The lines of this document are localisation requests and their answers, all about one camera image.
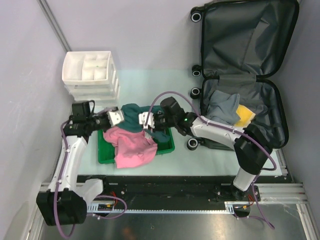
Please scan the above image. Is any teal green garment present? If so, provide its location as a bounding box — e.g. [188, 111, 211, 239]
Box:
[117, 103, 170, 143]

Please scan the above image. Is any pink cloth garment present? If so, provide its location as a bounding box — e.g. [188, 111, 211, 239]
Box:
[102, 126, 158, 169]

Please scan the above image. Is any grey blue garment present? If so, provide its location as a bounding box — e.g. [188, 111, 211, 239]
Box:
[205, 90, 240, 126]

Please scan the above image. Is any space astronaut hardshell suitcase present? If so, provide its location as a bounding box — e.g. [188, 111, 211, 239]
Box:
[190, 0, 300, 149]

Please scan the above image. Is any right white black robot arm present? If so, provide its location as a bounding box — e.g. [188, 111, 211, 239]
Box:
[147, 97, 273, 201]

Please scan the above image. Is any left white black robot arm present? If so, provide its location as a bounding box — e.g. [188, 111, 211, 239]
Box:
[36, 100, 111, 226]

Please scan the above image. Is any green plastic tray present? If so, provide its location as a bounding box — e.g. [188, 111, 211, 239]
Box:
[97, 128, 175, 164]

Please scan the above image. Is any white stacked drawer organizer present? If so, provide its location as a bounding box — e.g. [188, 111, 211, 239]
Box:
[61, 51, 121, 107]

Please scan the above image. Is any yellow cloth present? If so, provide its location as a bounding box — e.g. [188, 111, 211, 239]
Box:
[234, 104, 256, 128]

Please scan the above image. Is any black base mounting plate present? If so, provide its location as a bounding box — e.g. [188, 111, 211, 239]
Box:
[76, 174, 262, 211]

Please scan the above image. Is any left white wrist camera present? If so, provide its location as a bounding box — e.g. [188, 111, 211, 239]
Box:
[106, 107, 125, 127]

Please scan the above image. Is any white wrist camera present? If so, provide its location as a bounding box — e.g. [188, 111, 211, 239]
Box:
[106, 107, 125, 127]
[138, 112, 155, 130]

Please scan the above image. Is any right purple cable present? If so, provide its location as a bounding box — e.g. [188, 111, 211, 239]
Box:
[148, 90, 278, 230]

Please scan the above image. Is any purple cable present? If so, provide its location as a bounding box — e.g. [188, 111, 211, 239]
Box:
[148, 90, 278, 230]
[53, 117, 128, 238]

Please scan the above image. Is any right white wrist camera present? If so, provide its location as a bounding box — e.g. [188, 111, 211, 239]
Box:
[138, 112, 155, 130]

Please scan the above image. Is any grey slotted cable duct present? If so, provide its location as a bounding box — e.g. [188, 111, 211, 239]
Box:
[87, 200, 235, 214]

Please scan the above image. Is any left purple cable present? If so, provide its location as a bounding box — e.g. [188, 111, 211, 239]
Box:
[53, 117, 128, 238]

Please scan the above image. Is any aluminium frame rail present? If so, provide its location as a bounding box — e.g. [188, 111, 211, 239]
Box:
[41, 182, 310, 205]

